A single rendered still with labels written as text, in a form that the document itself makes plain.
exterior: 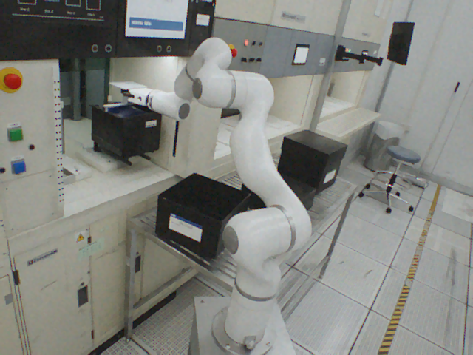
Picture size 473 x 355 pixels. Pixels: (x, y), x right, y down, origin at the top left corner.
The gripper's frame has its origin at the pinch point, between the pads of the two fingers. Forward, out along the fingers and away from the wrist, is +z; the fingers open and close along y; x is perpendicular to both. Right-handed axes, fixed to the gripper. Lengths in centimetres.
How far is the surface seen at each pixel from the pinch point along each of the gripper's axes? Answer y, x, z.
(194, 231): -10, -39, -52
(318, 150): 77, -22, -60
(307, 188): 60, -37, -66
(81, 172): -21.7, -32.5, 0.7
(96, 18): -29.5, 28.1, -18.7
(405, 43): 161, 40, -70
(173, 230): -12, -42, -43
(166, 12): -0.8, 32.2, -18.5
